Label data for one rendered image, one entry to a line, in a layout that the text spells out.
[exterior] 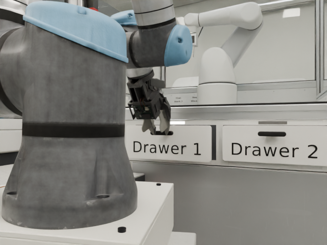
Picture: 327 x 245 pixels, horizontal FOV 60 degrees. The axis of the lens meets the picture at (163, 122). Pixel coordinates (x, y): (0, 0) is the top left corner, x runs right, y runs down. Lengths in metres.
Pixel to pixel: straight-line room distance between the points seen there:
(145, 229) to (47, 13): 0.23
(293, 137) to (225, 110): 0.21
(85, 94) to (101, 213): 0.12
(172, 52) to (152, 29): 0.06
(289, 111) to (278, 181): 0.21
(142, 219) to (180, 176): 0.67
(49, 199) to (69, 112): 0.08
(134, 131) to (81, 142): 0.66
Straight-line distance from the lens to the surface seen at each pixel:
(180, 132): 0.88
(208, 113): 0.93
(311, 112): 0.91
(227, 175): 0.93
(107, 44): 0.32
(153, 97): 0.75
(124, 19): 0.68
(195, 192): 0.97
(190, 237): 0.47
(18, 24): 0.42
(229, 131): 0.90
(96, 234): 0.28
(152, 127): 0.86
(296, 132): 0.88
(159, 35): 0.54
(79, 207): 0.29
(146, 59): 0.57
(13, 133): 1.48
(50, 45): 0.31
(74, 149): 0.30
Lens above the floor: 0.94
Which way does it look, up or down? level
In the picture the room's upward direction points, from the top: straight up
